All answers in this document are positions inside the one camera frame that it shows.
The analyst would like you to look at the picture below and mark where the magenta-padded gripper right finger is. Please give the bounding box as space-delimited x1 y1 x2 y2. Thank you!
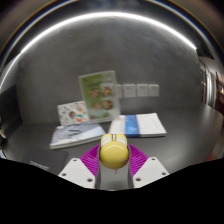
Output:
127 143 170 190

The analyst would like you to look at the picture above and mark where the small colourful printed card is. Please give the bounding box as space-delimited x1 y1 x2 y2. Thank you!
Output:
56 100 90 127

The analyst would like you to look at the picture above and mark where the green menu sign stand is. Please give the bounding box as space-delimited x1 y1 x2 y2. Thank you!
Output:
78 69 121 124

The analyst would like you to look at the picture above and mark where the black mouse pad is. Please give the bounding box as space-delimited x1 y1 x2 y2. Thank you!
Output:
21 147 69 174

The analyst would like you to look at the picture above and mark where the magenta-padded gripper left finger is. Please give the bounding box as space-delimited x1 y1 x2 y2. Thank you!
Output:
58 143 102 190

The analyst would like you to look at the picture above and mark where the grey striped booklet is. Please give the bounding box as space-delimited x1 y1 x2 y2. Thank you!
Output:
49 121 107 150

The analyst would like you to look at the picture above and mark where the yellow computer mouse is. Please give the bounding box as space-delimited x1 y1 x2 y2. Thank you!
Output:
99 133 130 175

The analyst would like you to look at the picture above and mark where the white book with blue band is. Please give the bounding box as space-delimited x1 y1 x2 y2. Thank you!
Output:
107 112 168 138

